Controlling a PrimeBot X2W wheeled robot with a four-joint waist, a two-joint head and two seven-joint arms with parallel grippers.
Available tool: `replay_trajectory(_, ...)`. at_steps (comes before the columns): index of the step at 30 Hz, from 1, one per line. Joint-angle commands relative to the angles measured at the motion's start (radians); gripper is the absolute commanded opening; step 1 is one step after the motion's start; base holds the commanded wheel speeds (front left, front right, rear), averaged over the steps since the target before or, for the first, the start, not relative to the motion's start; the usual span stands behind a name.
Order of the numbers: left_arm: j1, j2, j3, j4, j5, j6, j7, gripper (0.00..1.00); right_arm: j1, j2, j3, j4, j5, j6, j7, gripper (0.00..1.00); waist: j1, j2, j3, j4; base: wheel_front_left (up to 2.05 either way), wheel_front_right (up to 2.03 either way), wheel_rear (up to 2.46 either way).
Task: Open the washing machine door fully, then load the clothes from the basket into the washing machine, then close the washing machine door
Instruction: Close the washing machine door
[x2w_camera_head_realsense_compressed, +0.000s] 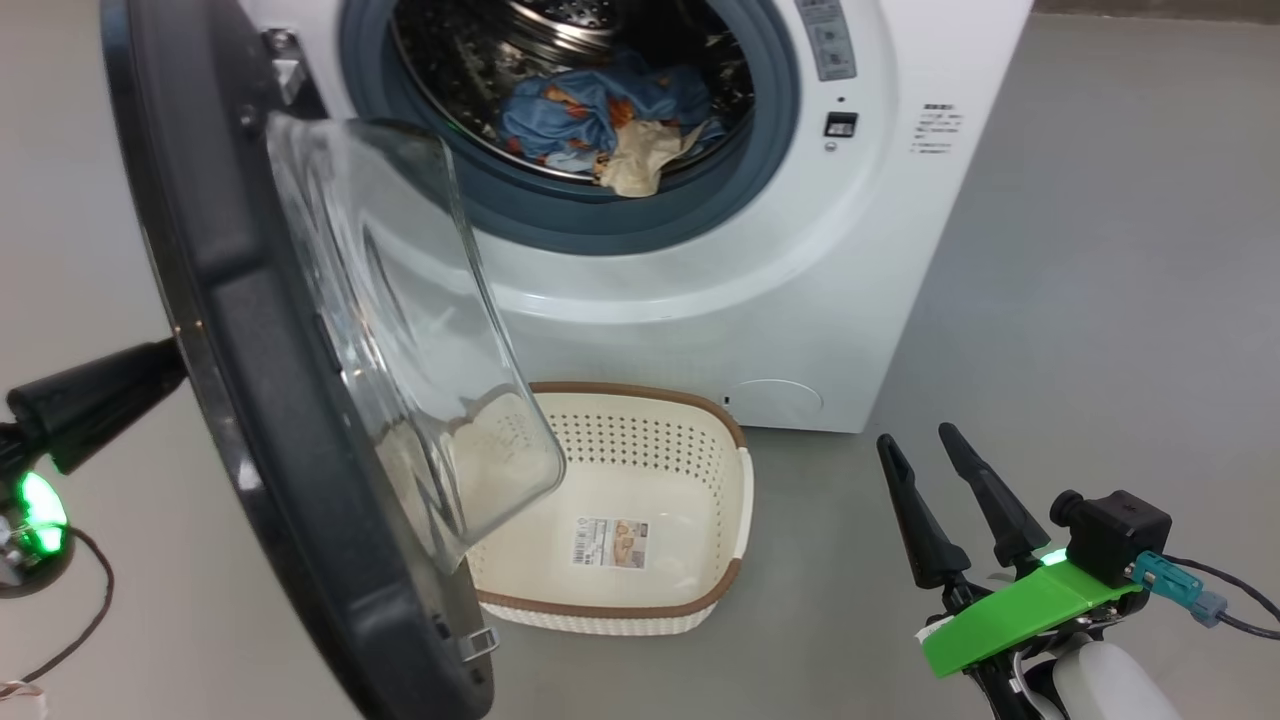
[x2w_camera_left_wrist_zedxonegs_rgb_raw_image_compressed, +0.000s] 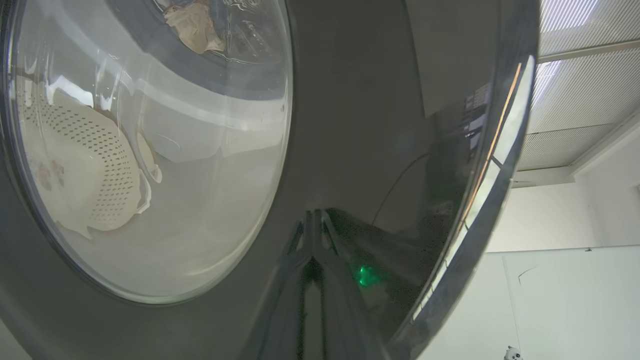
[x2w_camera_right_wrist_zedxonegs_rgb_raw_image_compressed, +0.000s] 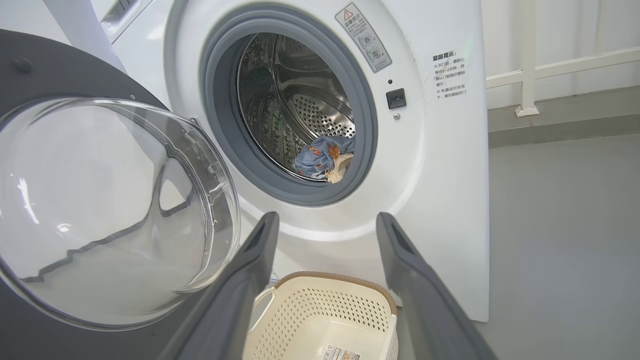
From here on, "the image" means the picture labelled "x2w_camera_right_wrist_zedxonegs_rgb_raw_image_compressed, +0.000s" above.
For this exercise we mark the printed text notice label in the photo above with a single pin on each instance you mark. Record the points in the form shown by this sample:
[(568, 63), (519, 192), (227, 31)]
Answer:
[(449, 75)]

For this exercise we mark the cream perforated laundry basket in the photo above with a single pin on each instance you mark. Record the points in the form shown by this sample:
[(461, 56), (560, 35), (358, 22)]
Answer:
[(320, 310)]

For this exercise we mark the grey warning sticker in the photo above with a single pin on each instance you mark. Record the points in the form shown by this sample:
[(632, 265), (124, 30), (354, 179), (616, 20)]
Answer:
[(363, 37)]

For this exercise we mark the steel washing machine drum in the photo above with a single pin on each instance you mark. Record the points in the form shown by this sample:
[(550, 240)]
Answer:
[(295, 90)]

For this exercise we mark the white front-load washing machine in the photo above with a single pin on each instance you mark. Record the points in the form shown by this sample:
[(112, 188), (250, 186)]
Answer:
[(440, 200)]

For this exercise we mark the black glass washing machine door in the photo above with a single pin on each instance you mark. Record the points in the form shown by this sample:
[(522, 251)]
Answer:
[(100, 210)]

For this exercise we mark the black door latch socket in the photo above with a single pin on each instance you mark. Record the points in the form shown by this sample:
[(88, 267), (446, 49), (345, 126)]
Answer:
[(396, 99)]

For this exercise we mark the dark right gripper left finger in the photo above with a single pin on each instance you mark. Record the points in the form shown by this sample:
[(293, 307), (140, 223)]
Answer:
[(225, 310)]

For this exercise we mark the grey rubber door gasket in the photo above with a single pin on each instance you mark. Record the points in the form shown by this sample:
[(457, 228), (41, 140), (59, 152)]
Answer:
[(220, 100)]

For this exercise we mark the basket product label sticker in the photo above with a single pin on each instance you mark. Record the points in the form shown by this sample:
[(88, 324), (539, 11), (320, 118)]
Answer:
[(340, 353)]

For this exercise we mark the white detergent drawer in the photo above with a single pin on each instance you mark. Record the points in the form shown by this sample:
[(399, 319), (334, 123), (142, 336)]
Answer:
[(122, 15)]

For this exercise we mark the white railing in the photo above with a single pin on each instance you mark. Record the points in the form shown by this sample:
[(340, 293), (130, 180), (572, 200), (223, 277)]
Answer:
[(527, 60)]

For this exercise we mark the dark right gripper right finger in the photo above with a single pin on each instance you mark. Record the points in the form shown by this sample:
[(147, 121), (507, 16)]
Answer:
[(425, 310)]

